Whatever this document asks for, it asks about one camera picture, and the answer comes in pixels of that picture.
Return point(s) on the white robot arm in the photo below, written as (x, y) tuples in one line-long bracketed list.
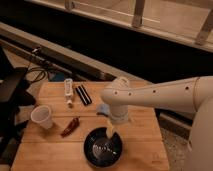
[(190, 96)]

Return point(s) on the black ceramic bowl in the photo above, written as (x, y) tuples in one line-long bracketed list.
[(101, 151)]

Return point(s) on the black stand left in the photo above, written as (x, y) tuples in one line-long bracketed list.
[(13, 94)]

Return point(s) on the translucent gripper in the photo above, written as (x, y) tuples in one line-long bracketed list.
[(111, 127)]

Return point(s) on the black rectangular case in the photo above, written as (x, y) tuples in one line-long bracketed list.
[(82, 93)]

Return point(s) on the red chili pepper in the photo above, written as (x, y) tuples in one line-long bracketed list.
[(71, 127)]

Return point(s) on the white tube bottle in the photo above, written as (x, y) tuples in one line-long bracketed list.
[(68, 91)]

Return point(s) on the translucent plastic cup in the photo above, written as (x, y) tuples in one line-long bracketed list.
[(42, 115)]

